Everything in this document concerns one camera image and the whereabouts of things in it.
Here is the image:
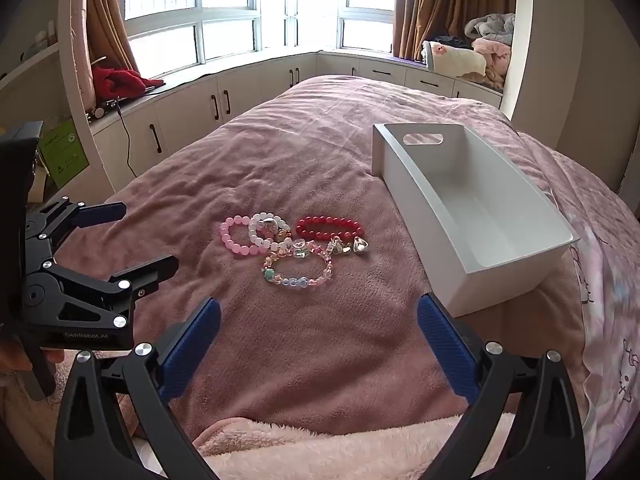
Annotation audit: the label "pink bead bracelet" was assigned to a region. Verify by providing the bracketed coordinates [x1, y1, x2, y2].
[218, 215, 257, 257]

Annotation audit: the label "red bead bracelet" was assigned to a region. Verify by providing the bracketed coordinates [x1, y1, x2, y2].
[294, 215, 374, 257]

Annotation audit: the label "black cable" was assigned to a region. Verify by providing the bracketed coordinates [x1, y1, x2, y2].
[115, 102, 139, 177]

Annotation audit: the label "grey plush cloth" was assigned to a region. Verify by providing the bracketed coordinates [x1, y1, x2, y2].
[464, 12, 516, 47]

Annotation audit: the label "white window seat cabinets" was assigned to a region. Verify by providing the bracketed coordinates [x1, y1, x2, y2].
[89, 51, 504, 182]

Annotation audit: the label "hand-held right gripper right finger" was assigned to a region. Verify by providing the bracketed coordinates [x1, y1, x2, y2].
[416, 292, 586, 480]

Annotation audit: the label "multicolour bead bracelet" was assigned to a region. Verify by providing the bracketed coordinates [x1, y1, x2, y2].
[259, 240, 337, 289]

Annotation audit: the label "red cloth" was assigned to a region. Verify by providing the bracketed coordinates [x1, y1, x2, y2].
[91, 65, 166, 102]

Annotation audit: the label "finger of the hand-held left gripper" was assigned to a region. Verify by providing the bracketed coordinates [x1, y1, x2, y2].
[22, 255, 180, 333]
[22, 199, 127, 257]

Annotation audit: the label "person's left hand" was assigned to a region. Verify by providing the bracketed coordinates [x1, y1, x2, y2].
[0, 332, 66, 377]

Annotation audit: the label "dark cloth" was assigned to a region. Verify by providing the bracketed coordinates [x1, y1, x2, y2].
[432, 35, 474, 51]

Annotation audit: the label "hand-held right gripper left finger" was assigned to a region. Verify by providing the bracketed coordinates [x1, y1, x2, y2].
[54, 296, 222, 480]

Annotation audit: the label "white flower print pillow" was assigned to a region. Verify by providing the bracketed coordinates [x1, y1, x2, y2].
[421, 40, 487, 82]

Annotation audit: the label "power strip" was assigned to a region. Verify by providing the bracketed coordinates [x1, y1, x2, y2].
[86, 99, 122, 122]

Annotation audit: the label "white plastic storage bin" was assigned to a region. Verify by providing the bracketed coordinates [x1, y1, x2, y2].
[371, 122, 581, 319]

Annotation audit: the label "white bead bracelet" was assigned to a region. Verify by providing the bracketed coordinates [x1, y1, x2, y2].
[248, 212, 292, 252]

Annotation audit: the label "cartoon printed pink sheet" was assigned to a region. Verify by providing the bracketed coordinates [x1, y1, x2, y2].
[517, 132, 640, 480]

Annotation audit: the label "green cardboard box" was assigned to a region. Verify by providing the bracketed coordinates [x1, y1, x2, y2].
[42, 118, 90, 189]

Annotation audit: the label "pink plush cloth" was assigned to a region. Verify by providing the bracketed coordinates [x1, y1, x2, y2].
[472, 37, 512, 89]

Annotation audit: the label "bay window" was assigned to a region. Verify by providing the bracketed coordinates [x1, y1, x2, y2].
[122, 0, 399, 68]

